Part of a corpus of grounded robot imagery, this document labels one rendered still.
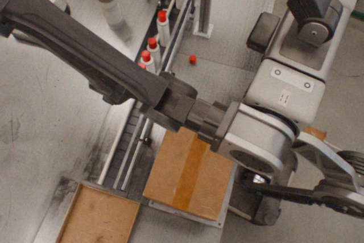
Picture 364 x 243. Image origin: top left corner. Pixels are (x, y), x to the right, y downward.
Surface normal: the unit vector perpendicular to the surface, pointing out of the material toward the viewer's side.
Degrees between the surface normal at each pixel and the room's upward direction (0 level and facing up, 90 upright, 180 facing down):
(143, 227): 0
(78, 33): 43
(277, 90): 0
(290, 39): 0
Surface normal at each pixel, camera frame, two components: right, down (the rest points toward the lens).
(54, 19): 0.54, 0.11
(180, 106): -0.07, -0.24
